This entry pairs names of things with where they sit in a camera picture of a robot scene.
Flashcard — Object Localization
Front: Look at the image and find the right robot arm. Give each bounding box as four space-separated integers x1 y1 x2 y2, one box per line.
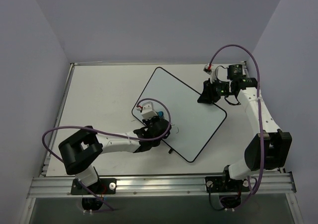
197 64 292 193

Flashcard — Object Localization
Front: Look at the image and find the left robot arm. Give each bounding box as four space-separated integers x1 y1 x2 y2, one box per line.
58 116 171 194

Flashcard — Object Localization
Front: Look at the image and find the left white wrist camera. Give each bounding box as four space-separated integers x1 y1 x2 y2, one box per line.
136 101 158 120

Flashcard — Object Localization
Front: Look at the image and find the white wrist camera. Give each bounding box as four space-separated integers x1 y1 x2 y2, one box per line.
136 101 158 120
203 64 223 83

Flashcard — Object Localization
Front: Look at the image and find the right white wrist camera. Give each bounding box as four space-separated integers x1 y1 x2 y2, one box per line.
203 64 223 83

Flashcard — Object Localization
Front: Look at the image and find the white whiteboard black frame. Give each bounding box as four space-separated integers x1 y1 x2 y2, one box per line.
137 67 227 162

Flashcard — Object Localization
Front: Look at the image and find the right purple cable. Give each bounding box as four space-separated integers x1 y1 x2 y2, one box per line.
210 44 264 211

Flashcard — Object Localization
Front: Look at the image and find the purple cable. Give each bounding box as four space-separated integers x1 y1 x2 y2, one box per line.
210 44 264 211
42 98 172 213

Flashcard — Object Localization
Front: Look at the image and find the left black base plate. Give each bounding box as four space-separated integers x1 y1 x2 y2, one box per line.
70 178 117 195

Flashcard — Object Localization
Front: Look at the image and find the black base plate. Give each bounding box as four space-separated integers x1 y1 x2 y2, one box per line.
70 178 117 195
205 176 249 193

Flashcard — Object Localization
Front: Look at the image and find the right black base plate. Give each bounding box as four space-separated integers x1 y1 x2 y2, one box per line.
205 176 249 193

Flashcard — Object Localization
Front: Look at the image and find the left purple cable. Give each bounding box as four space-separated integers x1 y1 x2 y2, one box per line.
42 98 172 213

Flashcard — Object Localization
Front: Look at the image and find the aluminium front rail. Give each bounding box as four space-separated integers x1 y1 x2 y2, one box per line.
27 171 296 198

